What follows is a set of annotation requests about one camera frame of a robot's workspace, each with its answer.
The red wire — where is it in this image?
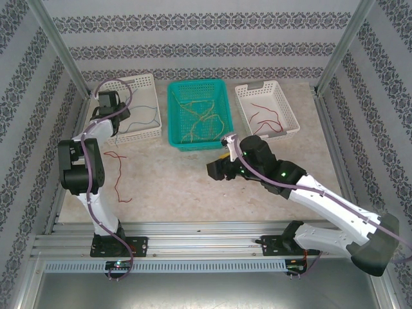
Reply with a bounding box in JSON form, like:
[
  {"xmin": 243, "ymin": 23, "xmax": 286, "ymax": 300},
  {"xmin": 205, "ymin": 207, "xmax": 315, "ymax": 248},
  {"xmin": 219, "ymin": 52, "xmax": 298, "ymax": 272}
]
[
  {"xmin": 248, "ymin": 111, "xmax": 286, "ymax": 133},
  {"xmin": 250, "ymin": 102, "xmax": 284, "ymax": 131},
  {"xmin": 104, "ymin": 150, "xmax": 133, "ymax": 203}
]

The yellow wire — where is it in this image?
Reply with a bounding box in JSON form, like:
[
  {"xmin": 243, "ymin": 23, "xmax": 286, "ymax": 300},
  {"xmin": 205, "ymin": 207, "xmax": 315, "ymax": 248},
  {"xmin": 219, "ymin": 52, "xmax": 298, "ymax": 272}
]
[
  {"xmin": 172, "ymin": 91, "xmax": 216, "ymax": 144},
  {"xmin": 204, "ymin": 114, "xmax": 226, "ymax": 142}
]

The blue wire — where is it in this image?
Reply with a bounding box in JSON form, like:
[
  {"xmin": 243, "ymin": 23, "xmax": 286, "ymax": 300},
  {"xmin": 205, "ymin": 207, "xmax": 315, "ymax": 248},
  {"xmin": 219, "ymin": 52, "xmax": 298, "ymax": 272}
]
[
  {"xmin": 112, "ymin": 89, "xmax": 140, "ymax": 146},
  {"xmin": 127, "ymin": 104, "xmax": 159, "ymax": 126}
]

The white plastic basket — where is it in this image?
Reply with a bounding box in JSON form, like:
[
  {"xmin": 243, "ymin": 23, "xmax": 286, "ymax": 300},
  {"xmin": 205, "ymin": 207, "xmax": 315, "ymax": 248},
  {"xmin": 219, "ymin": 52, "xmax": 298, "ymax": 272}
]
[{"xmin": 99, "ymin": 73, "xmax": 162, "ymax": 147}]

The teal plastic basket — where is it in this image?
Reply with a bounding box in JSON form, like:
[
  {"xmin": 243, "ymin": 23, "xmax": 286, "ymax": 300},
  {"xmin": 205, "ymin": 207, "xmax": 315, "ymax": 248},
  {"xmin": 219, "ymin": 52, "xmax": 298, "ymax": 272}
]
[{"xmin": 166, "ymin": 79, "xmax": 234, "ymax": 153}]

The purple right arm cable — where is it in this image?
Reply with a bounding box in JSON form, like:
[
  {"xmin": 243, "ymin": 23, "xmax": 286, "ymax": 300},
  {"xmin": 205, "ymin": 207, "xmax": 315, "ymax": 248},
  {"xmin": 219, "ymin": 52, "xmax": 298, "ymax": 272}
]
[{"xmin": 234, "ymin": 136, "xmax": 412, "ymax": 281}]

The white basket with grey handles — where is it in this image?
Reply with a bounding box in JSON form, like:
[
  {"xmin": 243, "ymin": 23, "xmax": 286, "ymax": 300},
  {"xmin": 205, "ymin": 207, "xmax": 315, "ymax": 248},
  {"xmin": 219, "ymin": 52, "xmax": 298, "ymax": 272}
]
[{"xmin": 234, "ymin": 80, "xmax": 301, "ymax": 142}]

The aluminium frame post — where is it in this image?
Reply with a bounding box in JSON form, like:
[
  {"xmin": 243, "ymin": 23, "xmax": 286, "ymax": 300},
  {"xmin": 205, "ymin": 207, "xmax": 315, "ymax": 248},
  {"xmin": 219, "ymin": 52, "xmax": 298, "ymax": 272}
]
[
  {"xmin": 317, "ymin": 0, "xmax": 376, "ymax": 94},
  {"xmin": 27, "ymin": 0, "xmax": 93, "ymax": 97}
]

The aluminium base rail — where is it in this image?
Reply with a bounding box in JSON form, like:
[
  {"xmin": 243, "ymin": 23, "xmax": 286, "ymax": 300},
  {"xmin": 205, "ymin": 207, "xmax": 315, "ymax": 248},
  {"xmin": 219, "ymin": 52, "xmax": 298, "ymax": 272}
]
[{"xmin": 30, "ymin": 220, "xmax": 382, "ymax": 258}]

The aluminium side rail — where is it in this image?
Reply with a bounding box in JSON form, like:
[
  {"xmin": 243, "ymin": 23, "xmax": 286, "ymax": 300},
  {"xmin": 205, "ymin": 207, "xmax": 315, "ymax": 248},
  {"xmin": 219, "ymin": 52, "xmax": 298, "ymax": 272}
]
[
  {"xmin": 44, "ymin": 93, "xmax": 93, "ymax": 236},
  {"xmin": 314, "ymin": 89, "xmax": 366, "ymax": 231}
]

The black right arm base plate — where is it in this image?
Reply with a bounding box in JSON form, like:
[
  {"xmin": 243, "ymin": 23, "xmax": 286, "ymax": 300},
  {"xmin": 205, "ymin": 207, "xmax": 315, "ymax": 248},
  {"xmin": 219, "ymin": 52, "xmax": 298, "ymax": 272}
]
[{"xmin": 260, "ymin": 234, "xmax": 318, "ymax": 258}]

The grey slotted cable duct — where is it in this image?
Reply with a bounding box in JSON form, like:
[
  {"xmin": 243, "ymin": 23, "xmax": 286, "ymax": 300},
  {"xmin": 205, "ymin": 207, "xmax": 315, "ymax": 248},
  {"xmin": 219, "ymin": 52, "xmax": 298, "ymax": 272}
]
[{"xmin": 43, "ymin": 259, "xmax": 287, "ymax": 274}]

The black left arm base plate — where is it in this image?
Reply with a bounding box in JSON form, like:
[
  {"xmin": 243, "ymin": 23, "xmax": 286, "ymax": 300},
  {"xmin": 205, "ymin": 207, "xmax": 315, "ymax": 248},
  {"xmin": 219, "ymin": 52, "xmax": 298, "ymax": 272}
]
[{"xmin": 89, "ymin": 236, "xmax": 149, "ymax": 258}]

